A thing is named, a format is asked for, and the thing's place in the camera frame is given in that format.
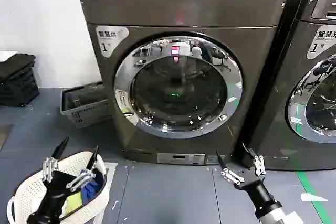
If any white paper scrap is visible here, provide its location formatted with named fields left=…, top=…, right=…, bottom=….
left=301, top=193, right=329, bottom=202

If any yellow garment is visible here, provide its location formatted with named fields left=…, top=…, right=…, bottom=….
left=64, top=191, right=85, bottom=216

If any white woven laundry basket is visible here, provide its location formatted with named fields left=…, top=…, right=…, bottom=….
left=7, top=151, right=109, bottom=224

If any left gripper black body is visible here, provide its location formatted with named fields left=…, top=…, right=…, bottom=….
left=26, top=170, right=77, bottom=224

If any black folded cloth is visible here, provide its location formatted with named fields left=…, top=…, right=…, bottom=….
left=0, top=54, right=36, bottom=82

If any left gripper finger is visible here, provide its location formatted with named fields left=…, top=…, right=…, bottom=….
left=66, top=145, right=100, bottom=192
left=42, top=136, right=70, bottom=183

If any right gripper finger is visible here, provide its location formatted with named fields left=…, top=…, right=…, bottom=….
left=248, top=148, right=267, bottom=176
left=216, top=151, right=245, bottom=186

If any stack of black crates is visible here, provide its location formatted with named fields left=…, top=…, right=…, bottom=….
left=0, top=62, right=40, bottom=107

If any blue garment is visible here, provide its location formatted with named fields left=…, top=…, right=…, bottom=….
left=81, top=170, right=106, bottom=206

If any round glass dryer door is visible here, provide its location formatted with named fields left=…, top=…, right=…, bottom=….
left=113, top=31, right=244, bottom=140

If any grey front-load dryer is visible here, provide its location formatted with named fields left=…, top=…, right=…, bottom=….
left=76, top=0, right=292, bottom=166

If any grey dryer with drawer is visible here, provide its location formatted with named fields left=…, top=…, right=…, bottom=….
left=244, top=0, right=336, bottom=172

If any round chrome-rimmed glass door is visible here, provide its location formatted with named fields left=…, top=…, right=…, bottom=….
left=285, top=53, right=336, bottom=152

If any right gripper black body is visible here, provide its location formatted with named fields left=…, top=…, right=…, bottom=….
left=234, top=175, right=283, bottom=217

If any grey plastic crate basket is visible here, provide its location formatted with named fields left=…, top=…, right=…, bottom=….
left=60, top=81, right=113, bottom=130

